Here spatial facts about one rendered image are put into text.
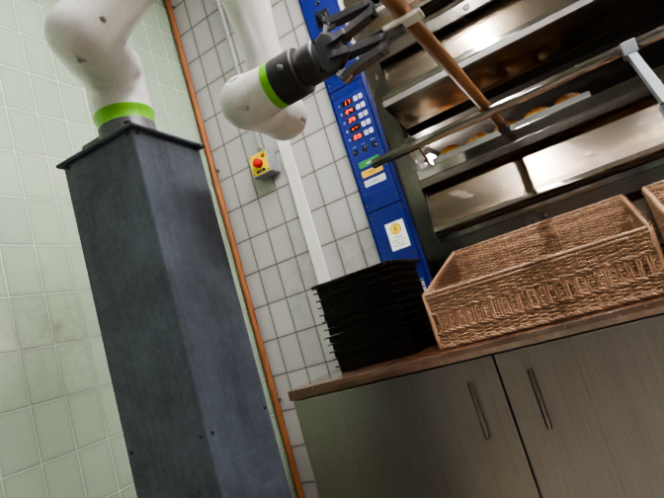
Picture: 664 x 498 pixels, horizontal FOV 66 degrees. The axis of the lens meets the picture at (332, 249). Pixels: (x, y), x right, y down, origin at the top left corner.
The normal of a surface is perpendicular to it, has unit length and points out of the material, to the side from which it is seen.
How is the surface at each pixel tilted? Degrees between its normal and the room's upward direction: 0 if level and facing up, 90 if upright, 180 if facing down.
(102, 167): 90
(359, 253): 90
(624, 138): 70
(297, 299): 90
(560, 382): 90
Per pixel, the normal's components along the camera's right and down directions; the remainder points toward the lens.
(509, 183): -0.55, -0.33
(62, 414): 0.83, -0.33
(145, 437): -0.42, -0.02
